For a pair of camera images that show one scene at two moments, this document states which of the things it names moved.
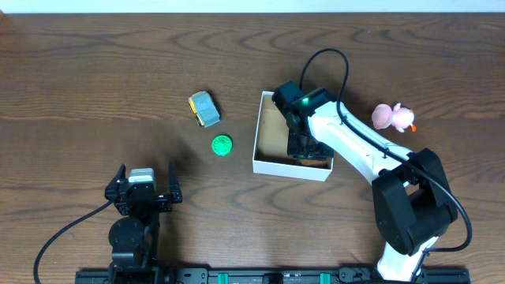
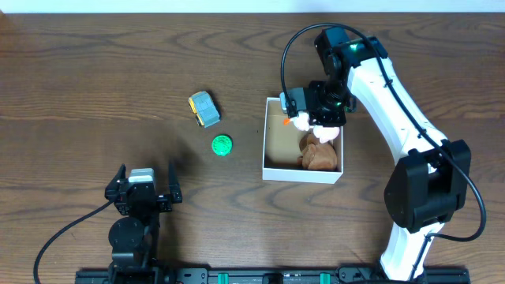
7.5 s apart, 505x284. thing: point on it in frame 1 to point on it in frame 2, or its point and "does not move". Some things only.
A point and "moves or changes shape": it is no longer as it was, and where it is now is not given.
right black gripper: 309,151 to 327,118
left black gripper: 143,199 does not move
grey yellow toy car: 202,104 does not move
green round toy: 222,145 does not move
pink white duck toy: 384,116 moves or changes shape
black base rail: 265,276 does not move
